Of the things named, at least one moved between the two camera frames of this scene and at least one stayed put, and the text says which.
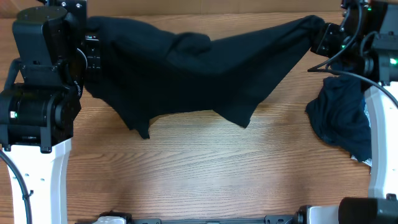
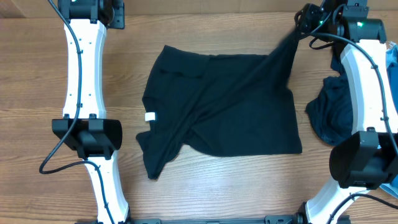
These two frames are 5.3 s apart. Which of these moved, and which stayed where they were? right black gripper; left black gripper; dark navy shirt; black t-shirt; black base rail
Moved: right black gripper; black t-shirt; left black gripper
Stayed: black base rail; dark navy shirt
